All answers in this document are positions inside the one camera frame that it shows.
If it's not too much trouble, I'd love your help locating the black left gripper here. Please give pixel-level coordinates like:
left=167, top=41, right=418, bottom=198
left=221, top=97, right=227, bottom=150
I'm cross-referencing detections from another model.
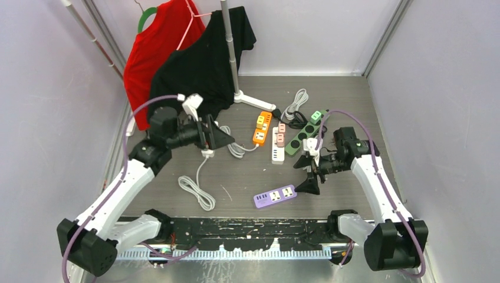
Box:
left=166, top=113, right=234, bottom=150

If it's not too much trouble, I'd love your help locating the red t-shirt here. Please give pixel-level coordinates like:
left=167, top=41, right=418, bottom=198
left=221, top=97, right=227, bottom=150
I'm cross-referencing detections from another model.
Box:
left=123, top=0, right=205, bottom=111

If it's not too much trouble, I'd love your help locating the black t-shirt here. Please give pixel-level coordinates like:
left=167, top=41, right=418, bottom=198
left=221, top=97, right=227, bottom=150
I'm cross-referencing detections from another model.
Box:
left=146, top=6, right=256, bottom=122

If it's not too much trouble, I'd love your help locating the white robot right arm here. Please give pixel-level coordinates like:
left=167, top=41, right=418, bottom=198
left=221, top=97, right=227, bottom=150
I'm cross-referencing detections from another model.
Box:
left=294, top=127, right=429, bottom=272

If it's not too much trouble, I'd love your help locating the grey coiled cable rear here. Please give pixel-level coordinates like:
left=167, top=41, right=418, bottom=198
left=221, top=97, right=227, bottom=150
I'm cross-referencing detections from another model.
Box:
left=282, top=88, right=310, bottom=121

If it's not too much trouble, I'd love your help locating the dark green power strip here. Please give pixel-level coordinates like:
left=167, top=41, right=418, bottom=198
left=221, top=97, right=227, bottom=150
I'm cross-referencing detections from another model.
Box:
left=285, top=110, right=328, bottom=156

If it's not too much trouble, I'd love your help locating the pink clothes hanger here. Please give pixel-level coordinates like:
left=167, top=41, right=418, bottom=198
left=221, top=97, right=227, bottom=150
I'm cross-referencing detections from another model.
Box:
left=176, top=0, right=211, bottom=51

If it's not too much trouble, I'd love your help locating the white clothes rack stand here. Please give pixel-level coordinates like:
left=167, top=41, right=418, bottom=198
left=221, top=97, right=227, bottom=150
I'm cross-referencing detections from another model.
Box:
left=219, top=0, right=277, bottom=112

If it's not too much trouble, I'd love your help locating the light green plug adapter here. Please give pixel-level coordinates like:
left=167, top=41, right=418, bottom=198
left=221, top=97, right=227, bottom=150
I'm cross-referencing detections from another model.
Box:
left=310, top=111, right=323, bottom=124

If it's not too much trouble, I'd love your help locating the orange power strip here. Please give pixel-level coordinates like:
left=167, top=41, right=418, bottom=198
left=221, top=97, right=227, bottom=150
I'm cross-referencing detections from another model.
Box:
left=252, top=111, right=272, bottom=147

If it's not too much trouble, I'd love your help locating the white coiled power cable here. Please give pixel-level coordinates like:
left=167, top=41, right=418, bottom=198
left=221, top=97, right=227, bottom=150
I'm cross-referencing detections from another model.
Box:
left=177, top=156, right=216, bottom=212

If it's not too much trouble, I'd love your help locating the white power strip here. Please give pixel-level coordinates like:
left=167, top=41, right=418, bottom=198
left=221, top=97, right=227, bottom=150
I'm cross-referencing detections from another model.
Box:
left=271, top=122, right=286, bottom=164
left=201, top=149, right=215, bottom=159

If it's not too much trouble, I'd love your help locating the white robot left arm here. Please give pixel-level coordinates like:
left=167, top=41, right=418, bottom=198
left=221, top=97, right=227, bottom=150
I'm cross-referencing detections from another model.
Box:
left=57, top=107, right=235, bottom=277

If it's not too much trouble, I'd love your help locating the green clothes hanger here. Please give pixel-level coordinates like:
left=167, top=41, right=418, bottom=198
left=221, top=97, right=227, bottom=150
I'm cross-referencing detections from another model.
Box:
left=134, top=0, right=158, bottom=34

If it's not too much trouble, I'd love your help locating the purple power strip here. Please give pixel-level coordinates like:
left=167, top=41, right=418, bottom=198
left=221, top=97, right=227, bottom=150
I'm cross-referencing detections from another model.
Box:
left=253, top=185, right=297, bottom=209

